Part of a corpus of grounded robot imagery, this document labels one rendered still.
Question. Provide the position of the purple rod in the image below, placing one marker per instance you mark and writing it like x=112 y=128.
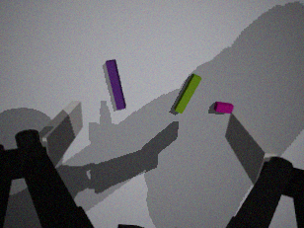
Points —
x=116 y=86

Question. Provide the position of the magenta block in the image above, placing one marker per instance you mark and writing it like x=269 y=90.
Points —
x=223 y=107

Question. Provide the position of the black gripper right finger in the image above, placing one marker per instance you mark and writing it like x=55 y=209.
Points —
x=271 y=176

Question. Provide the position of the lime green rod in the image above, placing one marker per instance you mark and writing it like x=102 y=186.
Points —
x=187 y=93

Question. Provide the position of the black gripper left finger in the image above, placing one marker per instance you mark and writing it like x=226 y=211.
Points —
x=53 y=202

